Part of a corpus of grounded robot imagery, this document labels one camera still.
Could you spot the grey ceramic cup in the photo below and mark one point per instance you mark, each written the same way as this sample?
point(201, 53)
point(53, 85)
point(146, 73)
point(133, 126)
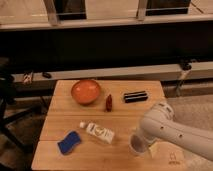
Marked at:
point(137, 145)

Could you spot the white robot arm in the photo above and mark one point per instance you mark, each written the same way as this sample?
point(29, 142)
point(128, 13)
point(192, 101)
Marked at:
point(158, 122)

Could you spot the small dark red bottle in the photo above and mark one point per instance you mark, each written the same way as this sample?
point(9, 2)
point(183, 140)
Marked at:
point(109, 103)

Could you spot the orange bowl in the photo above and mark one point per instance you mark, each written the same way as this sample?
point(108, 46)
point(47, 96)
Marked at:
point(85, 91)

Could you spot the black rectangular block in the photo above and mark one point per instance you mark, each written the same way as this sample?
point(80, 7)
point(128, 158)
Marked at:
point(135, 96)

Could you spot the white bottle with label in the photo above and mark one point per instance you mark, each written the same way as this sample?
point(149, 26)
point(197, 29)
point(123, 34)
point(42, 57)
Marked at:
point(98, 131)

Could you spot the small black object on ledge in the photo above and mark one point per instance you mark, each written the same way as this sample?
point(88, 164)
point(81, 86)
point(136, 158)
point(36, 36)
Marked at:
point(46, 75)

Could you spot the blue sponge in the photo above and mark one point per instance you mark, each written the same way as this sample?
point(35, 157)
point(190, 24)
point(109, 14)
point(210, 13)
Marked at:
point(68, 143)

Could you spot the small red white object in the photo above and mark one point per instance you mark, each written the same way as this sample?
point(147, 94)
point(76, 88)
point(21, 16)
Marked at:
point(28, 78)

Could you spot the black clamp on ledge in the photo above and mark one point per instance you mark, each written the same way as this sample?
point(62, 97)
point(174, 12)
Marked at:
point(185, 69)

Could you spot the black office chair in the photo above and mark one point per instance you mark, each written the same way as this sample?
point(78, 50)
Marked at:
point(7, 97)

